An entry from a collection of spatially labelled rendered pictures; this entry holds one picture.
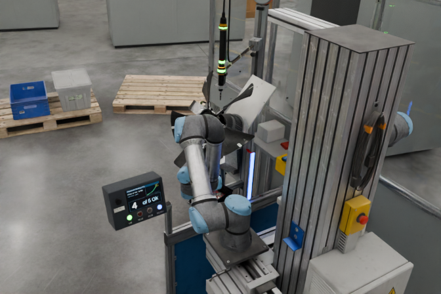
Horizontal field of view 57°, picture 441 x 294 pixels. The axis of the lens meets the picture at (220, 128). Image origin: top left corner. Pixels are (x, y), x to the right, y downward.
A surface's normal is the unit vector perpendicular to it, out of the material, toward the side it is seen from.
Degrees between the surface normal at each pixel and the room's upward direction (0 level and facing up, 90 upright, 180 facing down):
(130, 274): 0
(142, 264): 0
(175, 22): 90
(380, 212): 90
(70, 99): 95
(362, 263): 0
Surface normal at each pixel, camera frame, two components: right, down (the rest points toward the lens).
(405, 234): -0.84, 0.23
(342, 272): 0.04, -0.88
